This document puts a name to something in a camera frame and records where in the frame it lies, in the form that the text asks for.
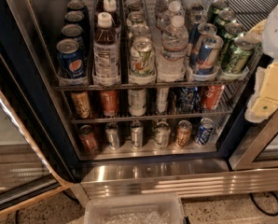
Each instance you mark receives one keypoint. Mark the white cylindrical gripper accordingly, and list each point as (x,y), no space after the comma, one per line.
(265,97)

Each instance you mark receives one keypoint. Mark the blue pepsi can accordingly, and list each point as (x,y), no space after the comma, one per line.
(70,57)

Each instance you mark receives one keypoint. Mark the front green soda can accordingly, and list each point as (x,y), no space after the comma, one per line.
(237,56)

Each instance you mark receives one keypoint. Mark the green soda can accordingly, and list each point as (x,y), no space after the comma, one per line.
(237,56)
(228,34)
(215,8)
(224,17)

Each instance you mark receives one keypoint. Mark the front red bull can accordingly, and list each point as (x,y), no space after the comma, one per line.
(208,53)

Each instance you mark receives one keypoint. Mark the red bull can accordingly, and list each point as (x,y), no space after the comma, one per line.
(194,9)
(203,29)
(194,22)
(208,53)

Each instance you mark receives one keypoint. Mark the red can middle shelf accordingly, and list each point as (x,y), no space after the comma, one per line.
(210,96)

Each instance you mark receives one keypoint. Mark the rear green soda can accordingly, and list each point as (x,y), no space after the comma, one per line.
(215,8)

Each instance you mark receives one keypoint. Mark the rear red bull can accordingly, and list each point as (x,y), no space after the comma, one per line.
(194,9)

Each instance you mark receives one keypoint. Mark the blue can middle shelf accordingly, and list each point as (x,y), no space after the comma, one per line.
(186,99)

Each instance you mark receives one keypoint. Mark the blue can shelf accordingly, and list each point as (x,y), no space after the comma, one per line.
(186,99)
(205,130)

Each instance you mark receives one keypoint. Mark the blue can bottom shelf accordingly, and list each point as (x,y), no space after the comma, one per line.
(205,130)

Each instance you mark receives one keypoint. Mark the silver can middle shelf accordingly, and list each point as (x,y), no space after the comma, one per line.
(162,100)

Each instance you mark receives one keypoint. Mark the silver can shelf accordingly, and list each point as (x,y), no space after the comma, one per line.
(137,130)
(111,130)
(162,100)

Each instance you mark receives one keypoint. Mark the front white 7up can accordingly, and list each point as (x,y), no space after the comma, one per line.
(142,58)

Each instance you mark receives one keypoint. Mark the white can bottom shelf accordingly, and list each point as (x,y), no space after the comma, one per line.
(161,135)

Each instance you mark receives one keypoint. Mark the white can shelf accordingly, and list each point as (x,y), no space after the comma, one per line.
(161,135)
(137,102)

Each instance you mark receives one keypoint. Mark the white can middle shelf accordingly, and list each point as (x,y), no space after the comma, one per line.
(137,102)

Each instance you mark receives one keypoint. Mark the rear 7up can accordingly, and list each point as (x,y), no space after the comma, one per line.
(135,6)

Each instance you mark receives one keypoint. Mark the orange can middle shelf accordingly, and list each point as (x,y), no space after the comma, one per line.
(109,102)

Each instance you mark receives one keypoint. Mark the brown can middle shelf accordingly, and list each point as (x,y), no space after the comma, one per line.
(81,103)

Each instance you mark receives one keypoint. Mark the dark pepsi can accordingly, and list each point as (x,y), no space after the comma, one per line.
(75,17)
(73,31)
(77,5)

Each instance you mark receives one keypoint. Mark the rear dark pepsi can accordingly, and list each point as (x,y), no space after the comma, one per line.
(77,5)

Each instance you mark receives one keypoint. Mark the front clear water bottle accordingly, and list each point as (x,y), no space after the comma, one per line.
(174,46)

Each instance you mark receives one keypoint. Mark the clear plastic bin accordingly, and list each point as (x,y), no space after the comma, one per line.
(136,209)

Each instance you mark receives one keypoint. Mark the top wire shelf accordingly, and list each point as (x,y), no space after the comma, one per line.
(249,13)

